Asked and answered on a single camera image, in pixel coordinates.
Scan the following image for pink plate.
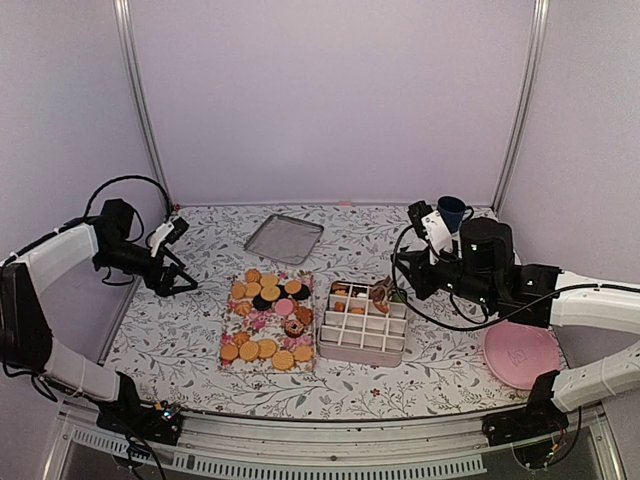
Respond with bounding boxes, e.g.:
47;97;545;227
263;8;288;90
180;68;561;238
483;322;560;390

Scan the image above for metal frame post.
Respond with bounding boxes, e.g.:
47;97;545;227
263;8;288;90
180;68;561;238
113;0;167;186
491;0;551;216

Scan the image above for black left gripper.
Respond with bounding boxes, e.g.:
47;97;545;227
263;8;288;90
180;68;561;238
97;239;199;296

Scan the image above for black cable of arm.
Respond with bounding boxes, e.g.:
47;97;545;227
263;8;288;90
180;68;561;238
390;227;640;331
84;174;174;231

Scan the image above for beige embossed round biscuit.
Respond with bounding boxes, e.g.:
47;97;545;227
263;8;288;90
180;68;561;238
271;350;295;371

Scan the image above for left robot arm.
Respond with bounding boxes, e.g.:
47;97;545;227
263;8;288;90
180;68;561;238
1;199;198;434

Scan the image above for chocolate sprinkle donut cookie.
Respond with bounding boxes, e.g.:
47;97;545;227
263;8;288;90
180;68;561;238
283;319;306;338

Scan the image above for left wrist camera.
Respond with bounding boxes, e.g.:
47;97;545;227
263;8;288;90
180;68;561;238
147;216;189;258

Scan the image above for dark blue mug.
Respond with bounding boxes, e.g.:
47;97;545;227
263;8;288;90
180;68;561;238
437;196;474;233

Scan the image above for metal tin lid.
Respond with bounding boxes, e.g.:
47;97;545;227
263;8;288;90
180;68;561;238
244;214;324;266

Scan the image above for left metal frame post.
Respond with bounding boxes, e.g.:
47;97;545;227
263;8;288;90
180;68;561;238
113;0;167;186

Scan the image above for tan round cookie on black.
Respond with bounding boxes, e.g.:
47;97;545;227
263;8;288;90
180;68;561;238
284;280;302;295

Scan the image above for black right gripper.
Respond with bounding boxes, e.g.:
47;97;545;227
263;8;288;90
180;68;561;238
392;242;497;309

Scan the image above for right metal frame post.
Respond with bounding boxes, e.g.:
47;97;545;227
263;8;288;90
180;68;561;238
491;0;551;216

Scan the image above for pink divided cookie tin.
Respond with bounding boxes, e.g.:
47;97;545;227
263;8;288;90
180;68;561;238
316;280;408;368

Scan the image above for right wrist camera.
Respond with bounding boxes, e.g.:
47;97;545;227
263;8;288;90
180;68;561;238
408;200;459;263

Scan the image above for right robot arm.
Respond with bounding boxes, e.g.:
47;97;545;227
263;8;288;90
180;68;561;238
391;214;639;436

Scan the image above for aluminium front rail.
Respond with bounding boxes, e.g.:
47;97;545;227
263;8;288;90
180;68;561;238
43;400;626;479

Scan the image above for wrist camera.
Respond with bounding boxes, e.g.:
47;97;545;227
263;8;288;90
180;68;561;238
408;200;459;263
147;216;189;258

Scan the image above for floral rectangular tray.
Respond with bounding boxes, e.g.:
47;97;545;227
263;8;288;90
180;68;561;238
219;268;316;374

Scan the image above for metal serving tongs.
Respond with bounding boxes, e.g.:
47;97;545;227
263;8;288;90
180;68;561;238
369;276;402;314

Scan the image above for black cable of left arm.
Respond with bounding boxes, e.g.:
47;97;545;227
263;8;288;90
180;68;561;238
84;174;174;231

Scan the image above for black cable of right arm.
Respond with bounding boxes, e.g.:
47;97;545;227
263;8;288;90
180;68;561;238
390;227;640;331

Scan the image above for pink sandwich cookie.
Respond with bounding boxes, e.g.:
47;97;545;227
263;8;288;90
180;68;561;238
274;298;296;317

